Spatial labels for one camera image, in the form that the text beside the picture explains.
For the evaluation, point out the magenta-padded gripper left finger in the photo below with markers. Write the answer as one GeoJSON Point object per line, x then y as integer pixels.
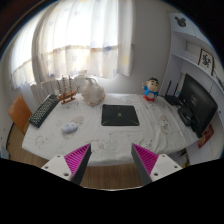
{"type": "Point", "coordinates": [58, 165]}

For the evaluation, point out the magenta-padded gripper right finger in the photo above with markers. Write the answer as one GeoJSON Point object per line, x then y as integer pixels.
{"type": "Point", "coordinates": [163, 165]}

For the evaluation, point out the white printed computer mouse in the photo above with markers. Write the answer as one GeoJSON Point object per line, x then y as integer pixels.
{"type": "Point", "coordinates": [69, 127]}

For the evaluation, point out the black mouse pad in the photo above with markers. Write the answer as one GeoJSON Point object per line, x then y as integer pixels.
{"type": "Point", "coordinates": [120, 115]}

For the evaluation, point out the red packet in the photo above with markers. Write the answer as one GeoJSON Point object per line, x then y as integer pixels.
{"type": "Point", "coordinates": [206, 135]}

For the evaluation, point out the small black box device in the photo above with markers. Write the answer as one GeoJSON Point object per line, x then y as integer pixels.
{"type": "Point", "coordinates": [185, 116]}

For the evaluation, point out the black keyboard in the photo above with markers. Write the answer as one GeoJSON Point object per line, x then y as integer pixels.
{"type": "Point", "coordinates": [43, 111]}

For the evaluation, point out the white printed tablecloth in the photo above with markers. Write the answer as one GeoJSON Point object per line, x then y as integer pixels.
{"type": "Point", "coordinates": [110, 140]}

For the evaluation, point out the orange wooden chair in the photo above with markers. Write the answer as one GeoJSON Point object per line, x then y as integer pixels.
{"type": "Point", "coordinates": [19, 113]}

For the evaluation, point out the black router with antennas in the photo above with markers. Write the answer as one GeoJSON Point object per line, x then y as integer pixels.
{"type": "Point", "coordinates": [171, 99]}

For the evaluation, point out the wooden model sailing ship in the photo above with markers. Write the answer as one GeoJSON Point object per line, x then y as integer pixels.
{"type": "Point", "coordinates": [67, 95]}

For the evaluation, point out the black monitor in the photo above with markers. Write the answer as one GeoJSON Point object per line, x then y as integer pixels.
{"type": "Point", "coordinates": [200, 101]}

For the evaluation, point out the cartoon boy figurine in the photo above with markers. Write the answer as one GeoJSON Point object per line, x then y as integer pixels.
{"type": "Point", "coordinates": [151, 90]}

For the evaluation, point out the white radiator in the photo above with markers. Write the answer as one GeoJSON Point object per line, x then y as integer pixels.
{"type": "Point", "coordinates": [43, 90]}

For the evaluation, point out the large white conch shell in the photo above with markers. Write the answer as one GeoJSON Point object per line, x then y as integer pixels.
{"type": "Point", "coordinates": [93, 95]}

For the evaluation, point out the white shelf unit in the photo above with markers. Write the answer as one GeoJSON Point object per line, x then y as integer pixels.
{"type": "Point", "coordinates": [176, 60]}

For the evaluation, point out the white sheer curtain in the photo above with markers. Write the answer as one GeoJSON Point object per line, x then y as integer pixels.
{"type": "Point", "coordinates": [80, 33]}

